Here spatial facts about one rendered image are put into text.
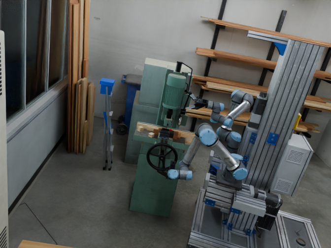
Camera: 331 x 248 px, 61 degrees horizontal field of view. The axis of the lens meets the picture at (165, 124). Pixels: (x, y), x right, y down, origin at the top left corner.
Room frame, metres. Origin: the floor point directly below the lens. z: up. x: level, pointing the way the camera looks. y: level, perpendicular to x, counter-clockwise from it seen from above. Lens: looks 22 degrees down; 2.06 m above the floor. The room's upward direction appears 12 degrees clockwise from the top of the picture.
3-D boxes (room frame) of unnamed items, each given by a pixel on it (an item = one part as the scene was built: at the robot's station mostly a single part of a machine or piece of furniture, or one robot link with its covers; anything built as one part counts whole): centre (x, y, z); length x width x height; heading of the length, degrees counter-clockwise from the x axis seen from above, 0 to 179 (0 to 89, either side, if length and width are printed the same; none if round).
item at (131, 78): (4.51, 0.52, 0.48); 0.64 x 0.54 x 0.97; 99
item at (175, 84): (2.65, -0.02, 1.35); 0.18 x 0.18 x 0.31
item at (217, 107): (2.55, -0.44, 1.32); 0.11 x 0.08 x 0.09; 92
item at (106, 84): (3.26, 0.72, 0.58); 0.27 x 0.25 x 1.16; 98
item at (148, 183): (2.77, -0.01, 0.36); 0.58 x 0.45 x 0.71; 2
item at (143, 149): (2.77, -0.01, 0.76); 0.57 x 0.45 x 0.09; 2
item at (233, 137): (2.66, -0.71, 0.98); 0.13 x 0.12 x 0.14; 48
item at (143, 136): (2.54, -0.02, 0.87); 0.61 x 0.30 x 0.06; 92
